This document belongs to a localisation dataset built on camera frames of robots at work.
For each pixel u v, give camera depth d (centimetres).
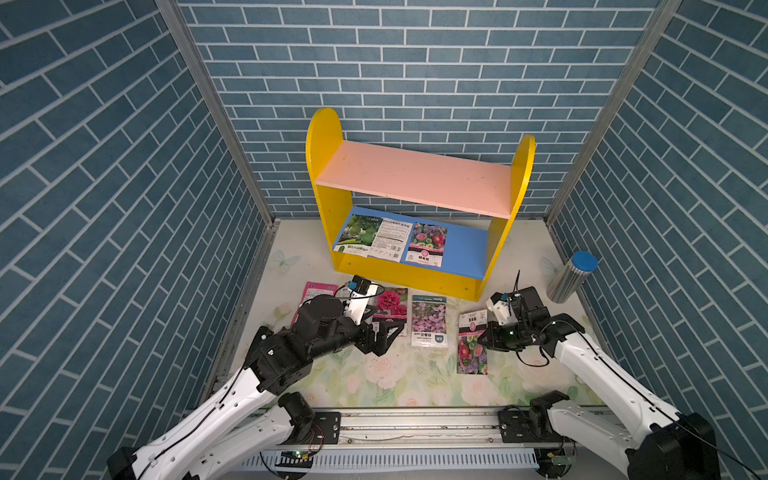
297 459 72
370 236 96
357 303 58
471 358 81
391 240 96
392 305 96
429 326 91
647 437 40
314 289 100
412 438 73
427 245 94
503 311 75
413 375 83
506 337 70
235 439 54
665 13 71
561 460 70
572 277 87
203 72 80
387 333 57
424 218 102
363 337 57
